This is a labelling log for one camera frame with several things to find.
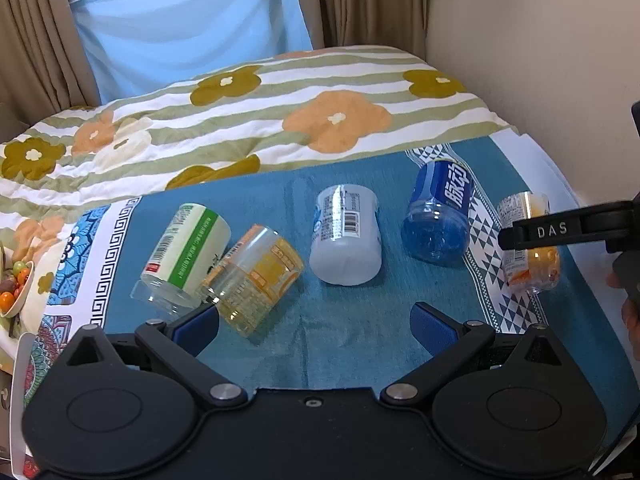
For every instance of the blue plastic cup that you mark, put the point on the blue plastic cup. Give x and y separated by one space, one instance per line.
436 228

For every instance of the brown curtain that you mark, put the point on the brown curtain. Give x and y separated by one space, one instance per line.
44 68
400 24

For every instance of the blue patterned cloth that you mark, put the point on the blue patterned cloth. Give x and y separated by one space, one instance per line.
313 273

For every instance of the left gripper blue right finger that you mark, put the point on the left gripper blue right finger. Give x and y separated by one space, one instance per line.
453 348

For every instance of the green white label cup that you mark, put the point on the green white label cup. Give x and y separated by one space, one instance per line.
192 244

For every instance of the floral striped quilt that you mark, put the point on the floral striped quilt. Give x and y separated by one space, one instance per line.
293 110

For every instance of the bowl of fruit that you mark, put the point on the bowl of fruit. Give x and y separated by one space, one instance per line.
15 283

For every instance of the light blue sheer curtain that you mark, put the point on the light blue sheer curtain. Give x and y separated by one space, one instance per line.
138 46

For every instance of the right brown curtain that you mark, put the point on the right brown curtain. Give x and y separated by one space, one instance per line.
400 24

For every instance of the yellow label clear cup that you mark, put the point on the yellow label clear cup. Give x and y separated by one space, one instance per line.
251 278

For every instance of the orange cartoon label plastic cup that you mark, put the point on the orange cartoon label plastic cup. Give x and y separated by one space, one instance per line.
530 244

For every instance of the left brown curtain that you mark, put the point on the left brown curtain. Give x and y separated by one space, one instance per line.
44 68

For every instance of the person's right hand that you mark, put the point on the person's right hand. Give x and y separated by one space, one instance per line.
630 317

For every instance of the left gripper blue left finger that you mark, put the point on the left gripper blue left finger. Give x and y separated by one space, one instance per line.
172 350

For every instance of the white barcode plastic cup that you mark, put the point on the white barcode plastic cup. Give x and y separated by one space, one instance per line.
346 246

